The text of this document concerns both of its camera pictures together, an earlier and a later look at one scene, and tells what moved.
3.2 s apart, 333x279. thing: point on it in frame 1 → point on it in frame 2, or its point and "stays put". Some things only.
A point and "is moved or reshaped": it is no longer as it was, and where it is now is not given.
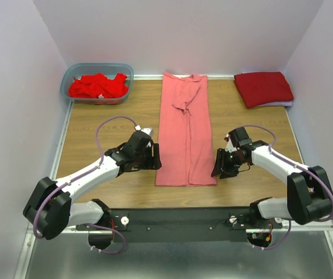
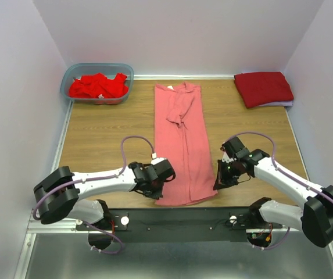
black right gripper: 220,163 → 222,181
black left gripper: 153,163 → 156,195
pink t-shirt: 185,154 is moved or reshaped
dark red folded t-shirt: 257,89 stays put
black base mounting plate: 215,225 stays put
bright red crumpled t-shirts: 98,86 stays put
